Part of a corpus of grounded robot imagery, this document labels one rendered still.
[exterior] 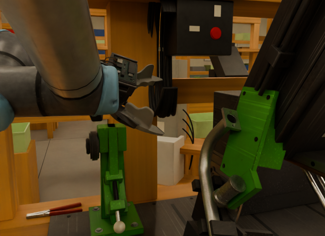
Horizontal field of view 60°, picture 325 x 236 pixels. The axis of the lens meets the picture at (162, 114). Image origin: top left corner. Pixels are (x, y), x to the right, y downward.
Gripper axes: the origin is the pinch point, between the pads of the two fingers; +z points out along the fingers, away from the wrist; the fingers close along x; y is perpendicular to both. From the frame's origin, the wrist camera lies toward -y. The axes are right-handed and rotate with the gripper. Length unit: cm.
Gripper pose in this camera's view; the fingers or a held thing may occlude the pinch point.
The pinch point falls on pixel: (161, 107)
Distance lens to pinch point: 60.6
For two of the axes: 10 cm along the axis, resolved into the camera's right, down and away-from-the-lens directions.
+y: 4.4, -5.5, -7.1
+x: -0.2, -8.0, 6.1
